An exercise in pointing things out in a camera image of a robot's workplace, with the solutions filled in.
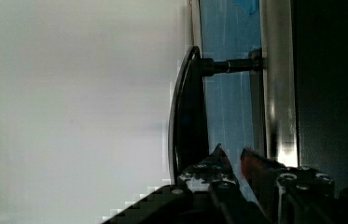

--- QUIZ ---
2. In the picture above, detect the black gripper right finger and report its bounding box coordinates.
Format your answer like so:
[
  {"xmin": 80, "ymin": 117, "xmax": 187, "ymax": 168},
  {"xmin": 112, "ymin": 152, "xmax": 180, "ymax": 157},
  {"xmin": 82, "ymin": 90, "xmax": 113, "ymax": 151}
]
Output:
[{"xmin": 241, "ymin": 148, "xmax": 335, "ymax": 224}]

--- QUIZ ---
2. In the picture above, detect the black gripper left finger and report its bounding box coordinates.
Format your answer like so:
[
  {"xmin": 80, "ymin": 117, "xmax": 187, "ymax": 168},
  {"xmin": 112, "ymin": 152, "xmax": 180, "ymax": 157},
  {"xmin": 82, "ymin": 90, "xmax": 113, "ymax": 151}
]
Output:
[{"xmin": 176, "ymin": 144, "xmax": 247, "ymax": 205}]

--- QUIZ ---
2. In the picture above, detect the blue glass oven door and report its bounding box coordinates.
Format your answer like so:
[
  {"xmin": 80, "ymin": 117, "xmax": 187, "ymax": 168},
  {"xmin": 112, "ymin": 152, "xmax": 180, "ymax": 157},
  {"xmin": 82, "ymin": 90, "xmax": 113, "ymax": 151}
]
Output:
[{"xmin": 167, "ymin": 0, "xmax": 268, "ymax": 203}]

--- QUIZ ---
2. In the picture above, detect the black toaster oven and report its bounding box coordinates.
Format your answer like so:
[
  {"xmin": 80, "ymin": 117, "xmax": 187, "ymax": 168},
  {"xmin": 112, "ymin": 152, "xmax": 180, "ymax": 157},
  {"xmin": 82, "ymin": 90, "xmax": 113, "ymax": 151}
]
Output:
[{"xmin": 259, "ymin": 0, "xmax": 348, "ymax": 189}]

